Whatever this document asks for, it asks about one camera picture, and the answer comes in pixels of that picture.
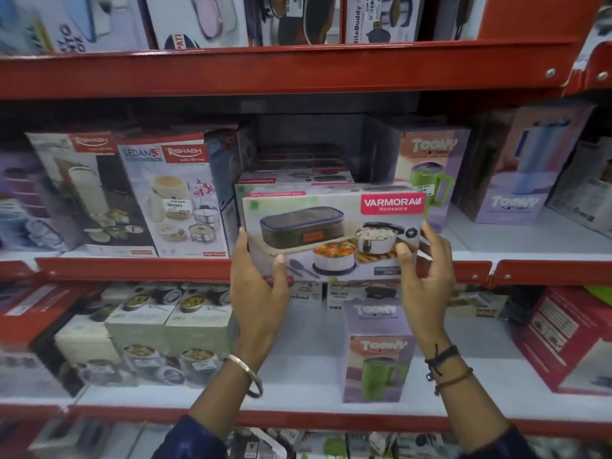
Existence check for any white carton with pink item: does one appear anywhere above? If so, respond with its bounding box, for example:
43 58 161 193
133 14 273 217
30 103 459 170
142 0 250 50

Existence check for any purple carton with green mug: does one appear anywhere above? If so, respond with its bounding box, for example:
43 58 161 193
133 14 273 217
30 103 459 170
341 300 416 405
395 126 472 233

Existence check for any red metal shelf rack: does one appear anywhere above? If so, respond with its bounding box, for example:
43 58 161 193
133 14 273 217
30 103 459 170
0 0 604 440

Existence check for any dark blue sleeve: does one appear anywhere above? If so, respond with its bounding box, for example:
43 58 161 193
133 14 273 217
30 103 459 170
151 415 229 459
456 425 543 459

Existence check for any purple carton with blue jug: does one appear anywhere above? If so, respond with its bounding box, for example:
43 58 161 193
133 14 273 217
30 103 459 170
453 102 597 226

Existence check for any white and green small carton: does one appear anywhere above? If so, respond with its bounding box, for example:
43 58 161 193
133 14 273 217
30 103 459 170
446 285 509 319

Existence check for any dark carton with pan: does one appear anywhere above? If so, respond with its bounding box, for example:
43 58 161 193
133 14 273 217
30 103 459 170
423 0 489 42

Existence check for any stack of lunch box cartons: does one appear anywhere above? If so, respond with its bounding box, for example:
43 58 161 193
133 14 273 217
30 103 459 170
236 147 355 188

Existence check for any silver metal bangle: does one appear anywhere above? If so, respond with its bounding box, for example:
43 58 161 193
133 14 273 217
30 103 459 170
224 354 264 399

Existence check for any purple container carton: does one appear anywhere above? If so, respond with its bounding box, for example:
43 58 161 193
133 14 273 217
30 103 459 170
0 152 83 254

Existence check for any brown cord bracelet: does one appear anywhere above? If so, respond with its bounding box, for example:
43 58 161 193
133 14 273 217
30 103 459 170
433 367 474 397

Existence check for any dark blue right sleeve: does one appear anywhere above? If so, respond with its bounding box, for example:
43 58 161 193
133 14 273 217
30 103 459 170
456 425 543 459

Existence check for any person's left forearm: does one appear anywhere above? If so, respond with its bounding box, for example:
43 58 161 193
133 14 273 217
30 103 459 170
188 353 261 442

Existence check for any red and white carton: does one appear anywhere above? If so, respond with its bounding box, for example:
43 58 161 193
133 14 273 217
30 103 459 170
513 286 612 396

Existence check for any white and black flask carton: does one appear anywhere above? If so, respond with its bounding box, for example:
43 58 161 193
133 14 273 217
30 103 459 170
25 131 159 259

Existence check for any person's right forearm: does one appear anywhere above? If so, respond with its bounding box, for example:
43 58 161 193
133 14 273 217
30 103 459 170
427 348 511 455

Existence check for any person's right hand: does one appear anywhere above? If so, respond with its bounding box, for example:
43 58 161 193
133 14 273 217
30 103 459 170
395 221 456 357

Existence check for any red flat carton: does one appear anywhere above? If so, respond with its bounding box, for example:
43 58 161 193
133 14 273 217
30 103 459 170
0 282 98 352

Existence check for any white tiffin carrier carton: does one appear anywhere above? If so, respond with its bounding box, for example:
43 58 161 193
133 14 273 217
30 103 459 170
117 134 231 259

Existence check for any adjoining red shelf rack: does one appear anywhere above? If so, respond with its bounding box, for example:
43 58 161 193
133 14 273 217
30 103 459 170
492 0 612 288

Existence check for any white carton with steel pots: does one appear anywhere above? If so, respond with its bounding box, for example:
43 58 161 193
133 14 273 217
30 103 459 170
343 0 427 44

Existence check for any black thread bracelet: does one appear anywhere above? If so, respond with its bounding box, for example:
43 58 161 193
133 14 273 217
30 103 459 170
424 344 461 382

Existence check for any dark blue left sleeve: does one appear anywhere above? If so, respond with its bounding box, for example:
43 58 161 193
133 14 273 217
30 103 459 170
151 415 229 459

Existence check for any blue-sided tiffin carton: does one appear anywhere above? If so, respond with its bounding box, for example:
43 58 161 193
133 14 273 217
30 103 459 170
205 125 258 256

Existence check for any white lunch box carton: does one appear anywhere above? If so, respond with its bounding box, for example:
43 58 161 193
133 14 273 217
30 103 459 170
234 181 427 285

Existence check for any dark cookware carton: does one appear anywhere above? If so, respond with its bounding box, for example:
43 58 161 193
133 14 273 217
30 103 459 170
243 0 343 47

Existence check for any person's left hand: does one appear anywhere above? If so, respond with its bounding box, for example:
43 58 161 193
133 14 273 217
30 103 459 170
229 227 290 363

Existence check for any blue and white carton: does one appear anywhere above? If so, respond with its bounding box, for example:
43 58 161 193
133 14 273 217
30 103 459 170
0 0 150 56

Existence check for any pale green lunch set carton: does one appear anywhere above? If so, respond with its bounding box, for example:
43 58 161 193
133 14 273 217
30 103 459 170
104 283 185 387
164 283 238 385
54 285 139 385

